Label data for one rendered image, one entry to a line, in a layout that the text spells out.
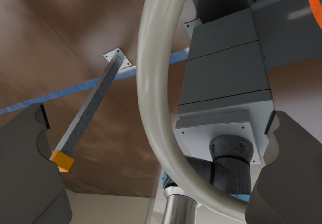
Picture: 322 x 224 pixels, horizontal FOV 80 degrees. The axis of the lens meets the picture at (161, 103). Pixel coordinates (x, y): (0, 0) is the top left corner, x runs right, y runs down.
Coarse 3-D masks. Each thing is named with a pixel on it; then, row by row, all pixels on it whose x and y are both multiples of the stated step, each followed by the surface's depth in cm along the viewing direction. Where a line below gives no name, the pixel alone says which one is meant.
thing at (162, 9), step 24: (168, 0) 14; (144, 24) 15; (168, 24) 15; (144, 48) 16; (168, 48) 16; (144, 72) 17; (144, 96) 18; (144, 120) 20; (168, 120) 20; (168, 144) 21; (168, 168) 23; (192, 168) 24; (192, 192) 25; (216, 192) 26; (240, 216) 27
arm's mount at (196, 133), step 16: (240, 112) 79; (176, 128) 89; (192, 128) 86; (208, 128) 83; (224, 128) 80; (240, 128) 78; (192, 144) 95; (208, 144) 91; (256, 144) 87; (208, 160) 102; (256, 160) 91
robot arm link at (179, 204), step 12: (204, 168) 73; (168, 180) 73; (168, 192) 70; (180, 192) 67; (168, 204) 67; (180, 204) 65; (192, 204) 66; (168, 216) 63; (180, 216) 62; (192, 216) 63
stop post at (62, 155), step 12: (108, 60) 185; (120, 60) 180; (108, 72) 163; (96, 84) 157; (108, 84) 160; (96, 96) 146; (84, 108) 137; (96, 108) 144; (84, 120) 133; (72, 132) 123; (60, 144) 120; (72, 144) 122; (60, 156) 112; (60, 168) 112
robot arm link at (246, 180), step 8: (216, 160) 81; (224, 160) 77; (232, 160) 76; (240, 160) 76; (216, 168) 74; (224, 168) 74; (232, 168) 74; (240, 168) 74; (248, 168) 77; (216, 176) 72; (224, 176) 72; (232, 176) 72; (240, 176) 72; (248, 176) 74; (216, 184) 70; (224, 184) 70; (232, 184) 70; (240, 184) 70; (248, 184) 72; (232, 192) 68; (240, 192) 68; (248, 192) 70; (248, 200) 68
